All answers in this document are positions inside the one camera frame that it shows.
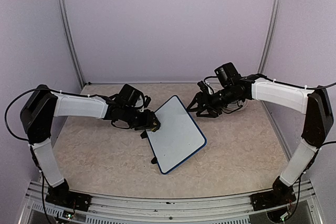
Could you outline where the left aluminium frame post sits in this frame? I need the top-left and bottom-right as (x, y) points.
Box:
(58, 0), (86, 88)

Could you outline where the blue-framed whiteboard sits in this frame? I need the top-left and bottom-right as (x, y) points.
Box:
(141, 95), (207, 175)

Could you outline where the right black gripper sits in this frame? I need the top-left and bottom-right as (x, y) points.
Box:
(187, 84), (242, 117)

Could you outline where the back aluminium table rail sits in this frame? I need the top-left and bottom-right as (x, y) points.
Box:
(84, 81), (199, 87)

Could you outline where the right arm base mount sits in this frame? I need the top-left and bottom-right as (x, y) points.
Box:
(250, 190), (296, 211)

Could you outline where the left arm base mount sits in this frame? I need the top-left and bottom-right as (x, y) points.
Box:
(45, 191), (92, 212)

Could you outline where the yellow whiteboard eraser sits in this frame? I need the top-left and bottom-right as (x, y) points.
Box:
(150, 120), (161, 132)

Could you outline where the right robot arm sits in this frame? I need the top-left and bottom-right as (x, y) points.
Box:
(187, 73), (334, 209)

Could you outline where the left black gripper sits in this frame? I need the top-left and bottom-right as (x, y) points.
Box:
(122, 105), (161, 131)

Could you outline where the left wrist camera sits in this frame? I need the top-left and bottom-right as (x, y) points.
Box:
(114, 84), (151, 110)

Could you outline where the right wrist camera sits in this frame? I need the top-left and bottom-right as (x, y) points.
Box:
(197, 62), (242, 96)

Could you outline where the right side table rail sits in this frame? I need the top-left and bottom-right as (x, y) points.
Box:
(261, 101), (296, 161)

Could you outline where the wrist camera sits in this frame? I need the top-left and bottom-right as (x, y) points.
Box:
(197, 62), (242, 96)
(114, 84), (151, 110)

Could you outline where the blue striped plate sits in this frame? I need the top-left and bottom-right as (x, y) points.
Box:
(222, 100), (248, 114)

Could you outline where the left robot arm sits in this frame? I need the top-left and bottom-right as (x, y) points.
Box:
(20, 84), (161, 206)

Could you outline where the aluminium frame post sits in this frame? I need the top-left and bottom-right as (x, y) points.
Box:
(258, 0), (281, 73)
(58, 0), (86, 88)

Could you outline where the right aluminium frame post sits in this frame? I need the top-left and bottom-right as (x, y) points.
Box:
(258, 0), (281, 73)

